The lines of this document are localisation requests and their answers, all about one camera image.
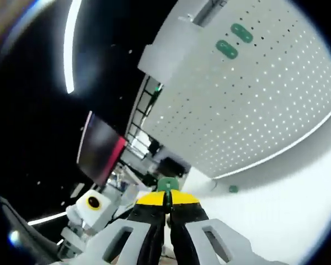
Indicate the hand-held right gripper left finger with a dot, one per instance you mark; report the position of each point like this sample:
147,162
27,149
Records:
146,212

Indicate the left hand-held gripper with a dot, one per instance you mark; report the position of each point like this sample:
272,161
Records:
85,218

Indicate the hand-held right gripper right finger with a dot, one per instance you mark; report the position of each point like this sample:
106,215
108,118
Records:
193,212

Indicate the green hook assembly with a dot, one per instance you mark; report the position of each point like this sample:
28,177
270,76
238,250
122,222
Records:
241,33
226,49
167,183
233,188

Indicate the white perforated mounting plate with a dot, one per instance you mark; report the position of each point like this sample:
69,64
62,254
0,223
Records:
264,82

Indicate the ceiling light strip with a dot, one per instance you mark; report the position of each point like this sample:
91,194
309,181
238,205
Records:
69,55
47,218

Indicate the black monitor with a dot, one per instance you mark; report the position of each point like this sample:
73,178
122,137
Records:
172,167

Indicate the large dark display screen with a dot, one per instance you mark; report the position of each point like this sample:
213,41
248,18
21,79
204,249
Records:
99,154

